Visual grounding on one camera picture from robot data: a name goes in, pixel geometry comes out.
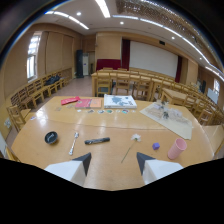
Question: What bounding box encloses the pink plastic cup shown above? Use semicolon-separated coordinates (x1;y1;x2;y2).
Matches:
167;138;188;161

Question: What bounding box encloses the silver metal spoon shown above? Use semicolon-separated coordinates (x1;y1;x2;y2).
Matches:
68;131;80;156

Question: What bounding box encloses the white artificial flower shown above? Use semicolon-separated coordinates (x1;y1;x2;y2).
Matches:
120;133;142;164

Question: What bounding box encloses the black marker pen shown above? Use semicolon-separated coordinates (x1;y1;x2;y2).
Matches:
84;136;111;146

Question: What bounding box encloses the red and orange book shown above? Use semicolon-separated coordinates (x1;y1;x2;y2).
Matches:
74;98;102;110

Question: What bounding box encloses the small wooden side table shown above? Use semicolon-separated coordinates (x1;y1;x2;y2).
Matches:
160;87;188;106

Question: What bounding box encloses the wooden chair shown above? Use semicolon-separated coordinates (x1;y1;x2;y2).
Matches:
95;71;112;97
5;104;32;133
114;72;131;95
132;75;153;101

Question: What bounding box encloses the white printed book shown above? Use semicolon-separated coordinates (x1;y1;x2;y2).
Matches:
103;94;138;110

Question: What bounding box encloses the black bag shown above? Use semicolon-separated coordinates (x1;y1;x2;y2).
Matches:
45;75;62;86

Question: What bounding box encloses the long wooden table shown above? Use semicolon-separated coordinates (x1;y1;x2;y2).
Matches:
91;70;176;101

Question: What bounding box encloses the black tall cabinet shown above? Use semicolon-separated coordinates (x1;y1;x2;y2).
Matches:
75;49;84;79

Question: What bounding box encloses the white projection screen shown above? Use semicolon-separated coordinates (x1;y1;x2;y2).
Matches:
128;40;179;79

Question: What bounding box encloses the dark red curtain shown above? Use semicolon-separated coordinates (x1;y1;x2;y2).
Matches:
121;38;131;71

